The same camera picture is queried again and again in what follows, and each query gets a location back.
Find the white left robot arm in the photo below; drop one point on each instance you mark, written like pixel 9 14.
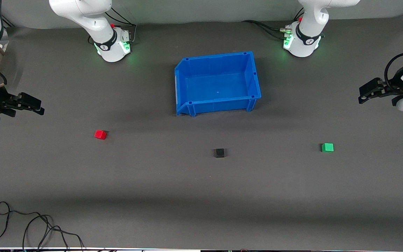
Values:
pixel 310 14

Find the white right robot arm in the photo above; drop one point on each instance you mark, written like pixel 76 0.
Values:
pixel 93 14

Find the small green cube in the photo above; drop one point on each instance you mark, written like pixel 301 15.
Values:
pixel 327 147

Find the small red cube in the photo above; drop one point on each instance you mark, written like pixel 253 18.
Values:
pixel 100 134

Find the blue plastic storage bin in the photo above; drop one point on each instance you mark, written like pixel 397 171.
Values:
pixel 219 87

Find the dark gray table mat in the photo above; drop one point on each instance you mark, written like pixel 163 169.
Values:
pixel 187 189

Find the small black cube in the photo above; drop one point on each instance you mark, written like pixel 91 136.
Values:
pixel 219 153

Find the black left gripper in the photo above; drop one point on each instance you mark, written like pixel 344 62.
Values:
pixel 391 89

